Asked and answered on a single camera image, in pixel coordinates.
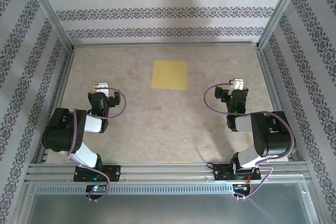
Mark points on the yellow square paper sheet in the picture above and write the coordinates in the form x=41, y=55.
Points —
x=169, y=74

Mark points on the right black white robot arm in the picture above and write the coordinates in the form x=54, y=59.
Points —
x=273, y=134

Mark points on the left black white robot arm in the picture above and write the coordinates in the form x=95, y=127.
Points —
x=63, y=129

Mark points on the shiny metal sheet panel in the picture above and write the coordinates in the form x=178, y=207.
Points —
x=168, y=209

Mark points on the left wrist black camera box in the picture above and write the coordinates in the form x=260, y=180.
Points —
x=115, y=99

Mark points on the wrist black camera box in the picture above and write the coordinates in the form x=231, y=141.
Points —
x=221, y=93
x=115, y=99

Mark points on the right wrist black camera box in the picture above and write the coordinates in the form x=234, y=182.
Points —
x=221, y=93

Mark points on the aluminium table edge rail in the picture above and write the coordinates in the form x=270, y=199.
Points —
x=165, y=44
x=56, y=103
x=275, y=103

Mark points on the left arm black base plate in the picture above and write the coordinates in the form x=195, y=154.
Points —
x=115, y=172

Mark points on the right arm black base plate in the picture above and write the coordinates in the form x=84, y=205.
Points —
x=221, y=172

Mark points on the aluminium frame post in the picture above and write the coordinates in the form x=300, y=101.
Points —
x=282, y=9
x=47, y=9

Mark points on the long aluminium mounting rail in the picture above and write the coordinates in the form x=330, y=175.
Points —
x=168, y=172

